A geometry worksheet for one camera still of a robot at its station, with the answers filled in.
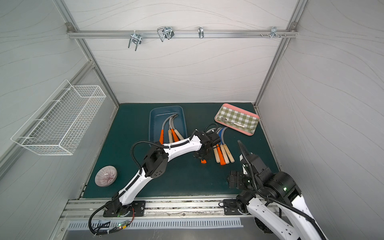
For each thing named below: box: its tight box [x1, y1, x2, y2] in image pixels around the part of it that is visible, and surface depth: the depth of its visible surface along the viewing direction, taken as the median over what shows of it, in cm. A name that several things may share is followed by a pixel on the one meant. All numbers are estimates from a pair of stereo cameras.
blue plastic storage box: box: [149, 105, 188, 145], surface depth 110 cm
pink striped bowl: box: [94, 165, 118, 187], surface depth 84 cm
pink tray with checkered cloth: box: [214, 103, 260, 136], surface depth 113 cm
